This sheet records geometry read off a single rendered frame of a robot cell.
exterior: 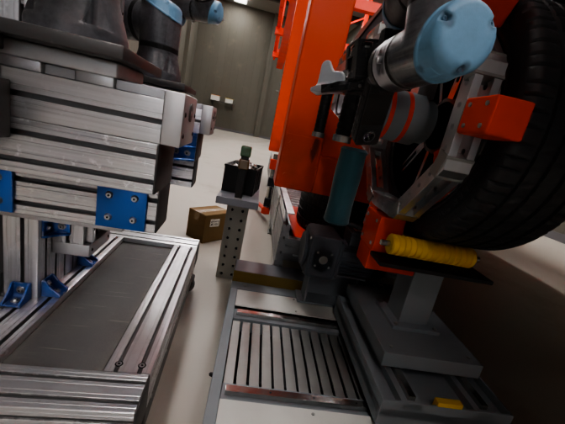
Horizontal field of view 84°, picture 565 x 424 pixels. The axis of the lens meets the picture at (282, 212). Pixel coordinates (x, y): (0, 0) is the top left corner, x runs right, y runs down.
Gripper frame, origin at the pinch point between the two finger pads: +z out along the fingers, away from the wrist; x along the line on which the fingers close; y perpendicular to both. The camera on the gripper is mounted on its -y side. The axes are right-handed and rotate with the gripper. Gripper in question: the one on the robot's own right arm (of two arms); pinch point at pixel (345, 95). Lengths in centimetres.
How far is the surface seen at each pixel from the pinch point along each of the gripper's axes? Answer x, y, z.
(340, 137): -0.9, -8.7, 3.3
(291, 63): -34, 55, 249
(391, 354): -20, -66, 1
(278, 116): -24, 7, 251
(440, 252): -32, -38, 5
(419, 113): -25.3, -1.8, 12.7
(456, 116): -22.6, -3.6, -5.7
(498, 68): -28.2, 5.6, -8.0
